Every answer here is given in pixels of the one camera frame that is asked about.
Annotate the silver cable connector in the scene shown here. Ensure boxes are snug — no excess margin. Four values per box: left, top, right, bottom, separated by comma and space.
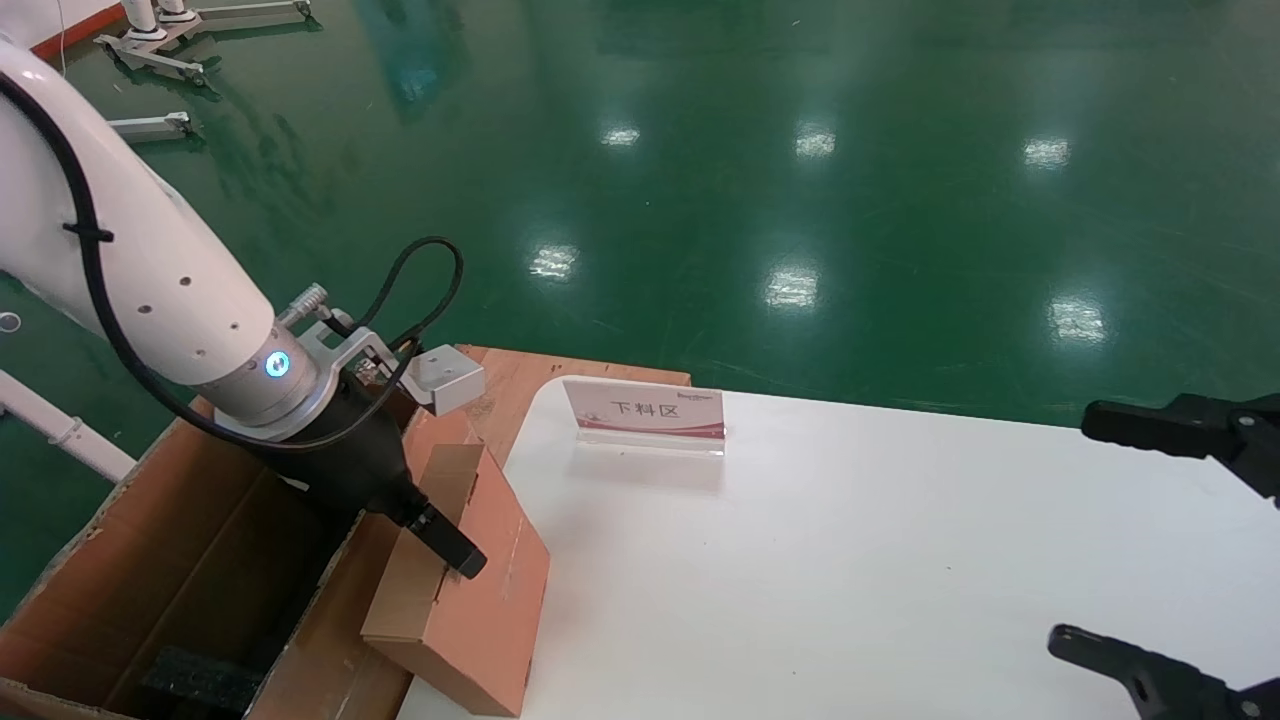
277, 283, 330, 327

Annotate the white stand base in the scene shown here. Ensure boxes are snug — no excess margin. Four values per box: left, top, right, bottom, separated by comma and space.
155, 0, 313, 31
95, 0, 211, 87

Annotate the brown wooden board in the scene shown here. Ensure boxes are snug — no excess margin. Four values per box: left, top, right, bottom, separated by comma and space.
455, 345, 693, 471

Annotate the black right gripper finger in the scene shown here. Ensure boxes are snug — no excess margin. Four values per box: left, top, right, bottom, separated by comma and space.
1080, 392, 1280, 501
1047, 624, 1280, 720

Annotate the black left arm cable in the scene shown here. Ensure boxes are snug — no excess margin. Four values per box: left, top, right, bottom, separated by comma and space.
0, 75, 467, 453

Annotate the silver camera bracket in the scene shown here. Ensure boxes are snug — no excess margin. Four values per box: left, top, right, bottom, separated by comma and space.
298, 318, 421, 379

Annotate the small cardboard box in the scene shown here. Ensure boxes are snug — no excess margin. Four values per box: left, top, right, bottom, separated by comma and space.
360, 443, 552, 719

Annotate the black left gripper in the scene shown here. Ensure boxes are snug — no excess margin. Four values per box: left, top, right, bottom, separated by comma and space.
245, 370, 489, 581

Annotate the large cardboard box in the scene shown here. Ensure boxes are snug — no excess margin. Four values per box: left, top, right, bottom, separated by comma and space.
0, 395, 488, 720

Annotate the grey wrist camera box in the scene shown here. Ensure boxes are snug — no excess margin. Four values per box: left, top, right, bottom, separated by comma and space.
410, 345, 487, 417

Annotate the white tube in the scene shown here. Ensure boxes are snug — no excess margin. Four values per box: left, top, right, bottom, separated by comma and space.
0, 370, 138, 483

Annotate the acrylic sign with red print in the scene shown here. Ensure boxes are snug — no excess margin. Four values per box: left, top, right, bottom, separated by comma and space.
562, 377, 727, 459

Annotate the black foam block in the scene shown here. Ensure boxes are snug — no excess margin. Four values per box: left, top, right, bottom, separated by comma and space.
140, 645, 267, 719

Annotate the white floor bar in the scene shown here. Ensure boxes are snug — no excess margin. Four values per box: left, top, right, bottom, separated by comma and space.
105, 111, 194, 143

